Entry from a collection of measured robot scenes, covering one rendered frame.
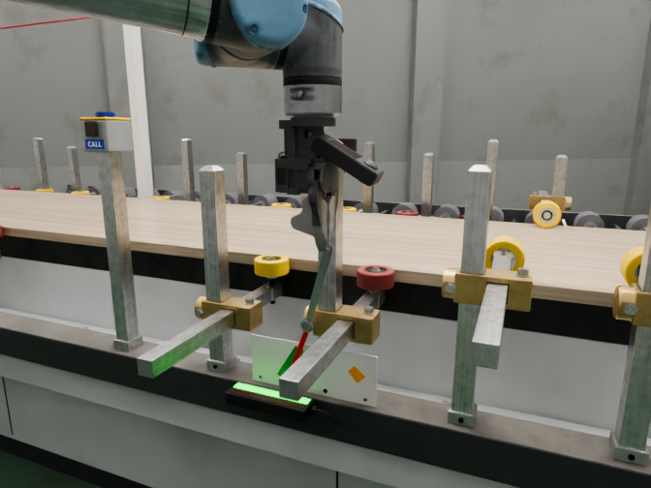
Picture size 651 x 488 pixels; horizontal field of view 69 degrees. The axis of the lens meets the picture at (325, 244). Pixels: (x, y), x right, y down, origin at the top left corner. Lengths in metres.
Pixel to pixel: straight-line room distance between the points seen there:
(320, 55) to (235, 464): 1.13
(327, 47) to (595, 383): 0.80
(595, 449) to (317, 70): 0.73
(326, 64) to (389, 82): 4.23
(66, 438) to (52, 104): 3.36
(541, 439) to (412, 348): 0.34
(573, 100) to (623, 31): 0.89
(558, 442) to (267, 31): 0.75
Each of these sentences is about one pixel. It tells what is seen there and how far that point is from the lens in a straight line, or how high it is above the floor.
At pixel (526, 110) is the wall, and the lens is 5.68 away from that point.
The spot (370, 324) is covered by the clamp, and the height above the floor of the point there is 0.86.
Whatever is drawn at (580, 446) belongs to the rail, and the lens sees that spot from 0.92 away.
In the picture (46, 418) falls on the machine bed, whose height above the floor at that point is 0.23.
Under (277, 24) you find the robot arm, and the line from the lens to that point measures 0.56.
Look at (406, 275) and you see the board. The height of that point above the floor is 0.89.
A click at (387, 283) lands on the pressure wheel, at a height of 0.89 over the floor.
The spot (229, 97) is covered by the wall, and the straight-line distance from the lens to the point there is 4.63.
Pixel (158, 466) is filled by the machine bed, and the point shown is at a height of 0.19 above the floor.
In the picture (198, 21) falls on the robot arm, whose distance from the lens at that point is 0.57.
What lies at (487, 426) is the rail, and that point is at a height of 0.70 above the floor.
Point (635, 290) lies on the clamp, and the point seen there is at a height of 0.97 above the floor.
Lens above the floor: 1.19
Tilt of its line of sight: 13 degrees down
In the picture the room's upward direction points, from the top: straight up
